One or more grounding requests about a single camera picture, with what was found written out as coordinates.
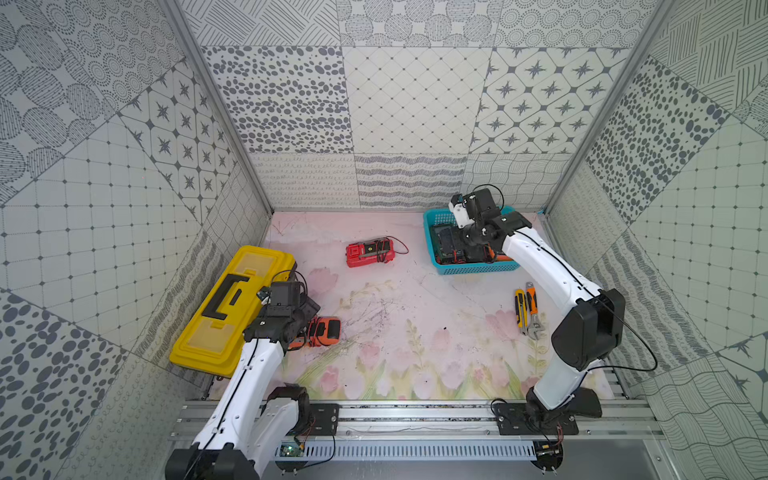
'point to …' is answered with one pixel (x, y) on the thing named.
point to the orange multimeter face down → (320, 331)
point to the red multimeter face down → (380, 250)
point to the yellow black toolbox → (212, 341)
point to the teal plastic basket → (474, 253)
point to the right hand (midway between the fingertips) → (457, 240)
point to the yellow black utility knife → (521, 308)
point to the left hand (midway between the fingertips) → (302, 306)
